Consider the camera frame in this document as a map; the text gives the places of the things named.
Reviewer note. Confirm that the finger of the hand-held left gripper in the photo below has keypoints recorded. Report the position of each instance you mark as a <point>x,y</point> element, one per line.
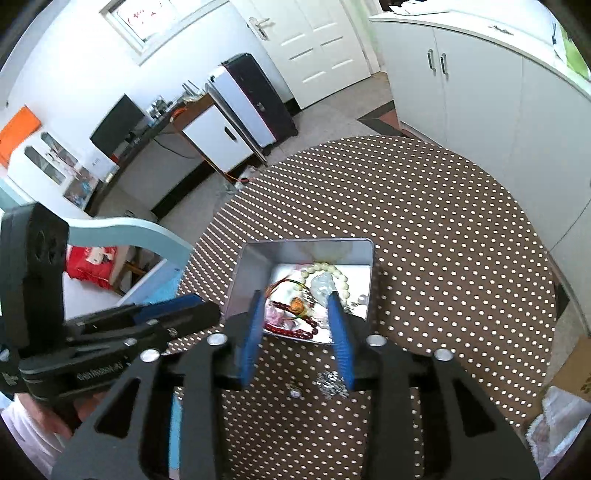
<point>175,304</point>
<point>194,321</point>

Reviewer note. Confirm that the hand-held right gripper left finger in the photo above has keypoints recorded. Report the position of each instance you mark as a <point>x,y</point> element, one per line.
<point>253,341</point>

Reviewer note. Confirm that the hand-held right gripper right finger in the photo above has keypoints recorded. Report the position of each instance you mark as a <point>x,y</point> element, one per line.
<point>341,341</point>

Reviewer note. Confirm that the small silver trinket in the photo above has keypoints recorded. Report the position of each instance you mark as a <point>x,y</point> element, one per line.
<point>356,302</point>

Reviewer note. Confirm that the translucent white pendant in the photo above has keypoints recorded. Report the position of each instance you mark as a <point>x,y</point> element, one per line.
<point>323,284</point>

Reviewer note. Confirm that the silver metal tin box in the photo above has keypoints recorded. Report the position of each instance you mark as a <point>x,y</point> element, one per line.
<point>258,263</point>

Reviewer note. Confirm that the person's left forearm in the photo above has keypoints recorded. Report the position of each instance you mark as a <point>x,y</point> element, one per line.
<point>27,443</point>

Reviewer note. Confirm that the person's left hand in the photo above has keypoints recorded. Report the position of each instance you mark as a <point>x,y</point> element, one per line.
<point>64,413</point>

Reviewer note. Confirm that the teal seat cushion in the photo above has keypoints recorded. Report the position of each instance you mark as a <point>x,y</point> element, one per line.
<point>184,286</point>

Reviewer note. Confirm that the red printed bag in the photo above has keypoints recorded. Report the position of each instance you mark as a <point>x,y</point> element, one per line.
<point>90,267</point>

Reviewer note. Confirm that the light blue wooden chair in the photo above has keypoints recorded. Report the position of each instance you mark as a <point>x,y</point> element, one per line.
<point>138,230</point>

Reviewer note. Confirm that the white picture box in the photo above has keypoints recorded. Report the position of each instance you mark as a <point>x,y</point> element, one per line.
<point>41,166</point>

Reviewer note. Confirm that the orange box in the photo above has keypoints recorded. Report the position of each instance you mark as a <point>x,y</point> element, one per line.
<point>16,134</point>

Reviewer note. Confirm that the white drawer cabinet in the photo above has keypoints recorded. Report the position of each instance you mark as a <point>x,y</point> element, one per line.
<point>217,138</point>

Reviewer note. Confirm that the dark desk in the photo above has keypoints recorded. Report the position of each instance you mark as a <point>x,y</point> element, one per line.
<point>152,134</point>

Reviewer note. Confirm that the black monitor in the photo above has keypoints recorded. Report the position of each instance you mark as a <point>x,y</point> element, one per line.
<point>117,124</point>

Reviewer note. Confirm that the black and white suitcase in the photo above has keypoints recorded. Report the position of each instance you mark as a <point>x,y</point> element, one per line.
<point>258,101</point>

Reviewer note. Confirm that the cardboard box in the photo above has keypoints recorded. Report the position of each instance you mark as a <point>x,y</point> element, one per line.
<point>575,369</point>

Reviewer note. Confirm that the window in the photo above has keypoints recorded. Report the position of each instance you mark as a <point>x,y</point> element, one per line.
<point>147,23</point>

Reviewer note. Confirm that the white cupboard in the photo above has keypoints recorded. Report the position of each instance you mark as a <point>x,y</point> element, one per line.
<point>485,92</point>

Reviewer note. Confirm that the white panel door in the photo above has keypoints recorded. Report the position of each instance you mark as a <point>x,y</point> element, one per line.
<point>314,41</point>

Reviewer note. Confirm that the green paper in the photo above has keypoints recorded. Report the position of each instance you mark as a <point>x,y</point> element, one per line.
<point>577,55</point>

